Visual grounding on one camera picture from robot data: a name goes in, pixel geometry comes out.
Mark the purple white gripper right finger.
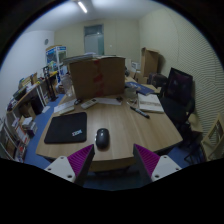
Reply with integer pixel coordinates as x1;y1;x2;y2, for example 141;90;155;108
133;144;181;184

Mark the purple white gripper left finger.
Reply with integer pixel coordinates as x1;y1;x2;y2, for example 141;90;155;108
45;144;95;186

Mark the black mouse pad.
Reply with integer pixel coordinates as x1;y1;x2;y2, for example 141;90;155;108
44;112;87;144

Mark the black computer mouse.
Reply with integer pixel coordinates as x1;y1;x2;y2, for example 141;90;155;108
95;128;110;149

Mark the black marker pen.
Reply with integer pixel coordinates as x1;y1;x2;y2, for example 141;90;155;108
130;106;150;119

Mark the white keyboard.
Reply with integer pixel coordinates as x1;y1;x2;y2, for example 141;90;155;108
54;100;75;115

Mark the wooden chair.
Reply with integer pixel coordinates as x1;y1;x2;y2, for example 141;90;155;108
201;113;224;161

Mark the white open notebook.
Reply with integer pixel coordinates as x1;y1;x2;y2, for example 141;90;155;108
138;94;164;113

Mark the small black object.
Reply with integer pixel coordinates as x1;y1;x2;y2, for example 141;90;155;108
74;99;82;105

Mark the white remote control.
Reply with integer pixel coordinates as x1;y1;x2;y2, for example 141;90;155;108
81;98;98;109

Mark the white paper sheet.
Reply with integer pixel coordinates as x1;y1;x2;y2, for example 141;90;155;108
96;98;122;106

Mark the black office chair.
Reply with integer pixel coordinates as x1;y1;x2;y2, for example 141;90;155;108
159;68;195;131

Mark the blue folder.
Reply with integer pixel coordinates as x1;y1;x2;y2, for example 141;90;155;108
125;82;153;96

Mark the wooden bookshelf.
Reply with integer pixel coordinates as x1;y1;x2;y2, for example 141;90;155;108
0;72;57;162

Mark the large cardboard box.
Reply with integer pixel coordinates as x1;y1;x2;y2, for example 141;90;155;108
69;57;125;99

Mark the tall cardboard box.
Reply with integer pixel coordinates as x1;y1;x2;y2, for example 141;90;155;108
141;48;159;77

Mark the blue white display cabinet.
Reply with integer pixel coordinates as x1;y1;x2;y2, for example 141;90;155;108
46;45;67;72

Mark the grey door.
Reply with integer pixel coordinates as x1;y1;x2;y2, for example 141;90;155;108
84;24;104;55

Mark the ceiling fluorescent light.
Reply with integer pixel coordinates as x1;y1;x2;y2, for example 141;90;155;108
78;1;88;13

